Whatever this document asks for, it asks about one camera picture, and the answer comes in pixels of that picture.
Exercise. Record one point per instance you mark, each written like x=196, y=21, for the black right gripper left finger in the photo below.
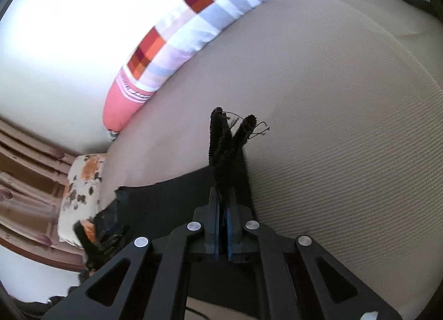
x=148, y=279

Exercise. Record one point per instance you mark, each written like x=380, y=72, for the black denim pants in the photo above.
x=154, y=211

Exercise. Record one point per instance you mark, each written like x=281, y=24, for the floral orange white pillow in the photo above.
x=80, y=200

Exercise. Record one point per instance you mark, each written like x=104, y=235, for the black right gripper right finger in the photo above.
x=297, y=277

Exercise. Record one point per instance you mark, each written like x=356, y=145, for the pink striped long pillow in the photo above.
x=166, y=47

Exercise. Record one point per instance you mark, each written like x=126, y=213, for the beige mattress cover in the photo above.
x=352, y=93

